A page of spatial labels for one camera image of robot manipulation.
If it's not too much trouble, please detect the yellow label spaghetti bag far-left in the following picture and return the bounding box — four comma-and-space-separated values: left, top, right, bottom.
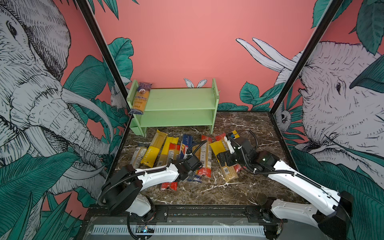
141, 130, 168, 168

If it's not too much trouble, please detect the black frame post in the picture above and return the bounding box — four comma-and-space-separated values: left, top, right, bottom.
74, 0, 130, 100
269, 0, 344, 115

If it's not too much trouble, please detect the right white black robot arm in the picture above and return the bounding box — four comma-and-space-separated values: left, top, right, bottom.
216, 132, 354, 240

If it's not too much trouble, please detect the red spaghetti bag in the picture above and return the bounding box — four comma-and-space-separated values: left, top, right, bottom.
197, 135, 212, 178
158, 144, 180, 191
216, 133, 241, 173

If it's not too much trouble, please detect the left black frame post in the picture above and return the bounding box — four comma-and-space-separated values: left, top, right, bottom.
74, 0, 130, 100

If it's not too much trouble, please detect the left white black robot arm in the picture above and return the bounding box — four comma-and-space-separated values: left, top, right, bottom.
98, 155, 203, 222

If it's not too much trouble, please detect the right black frame post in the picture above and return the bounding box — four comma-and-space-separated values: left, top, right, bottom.
269, 0, 344, 115

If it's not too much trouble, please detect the green two-tier shelf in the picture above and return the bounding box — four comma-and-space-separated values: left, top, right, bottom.
130, 79, 220, 137

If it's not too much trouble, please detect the yellow spaghetti bag centre-right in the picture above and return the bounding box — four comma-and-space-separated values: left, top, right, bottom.
210, 140, 238, 182

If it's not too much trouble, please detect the dark blue pasta box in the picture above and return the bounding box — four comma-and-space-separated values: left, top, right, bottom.
179, 134, 193, 160

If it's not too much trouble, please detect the blue yellow spaghetti bag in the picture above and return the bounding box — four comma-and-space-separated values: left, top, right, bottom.
130, 82, 152, 115

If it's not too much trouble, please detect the blue-end yellow spaghetti bag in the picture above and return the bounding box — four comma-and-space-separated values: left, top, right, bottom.
187, 145, 202, 183

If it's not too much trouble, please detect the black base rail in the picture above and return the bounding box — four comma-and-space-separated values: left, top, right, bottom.
80, 204, 331, 229

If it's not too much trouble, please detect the yellow spaghetti bag left long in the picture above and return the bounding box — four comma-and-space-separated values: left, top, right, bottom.
156, 137, 179, 167

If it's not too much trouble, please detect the yellow spaghetti bag far-right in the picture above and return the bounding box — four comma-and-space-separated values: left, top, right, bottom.
227, 130, 240, 139

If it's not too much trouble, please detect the clear white label spaghetti bag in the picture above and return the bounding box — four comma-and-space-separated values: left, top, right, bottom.
130, 146, 148, 169

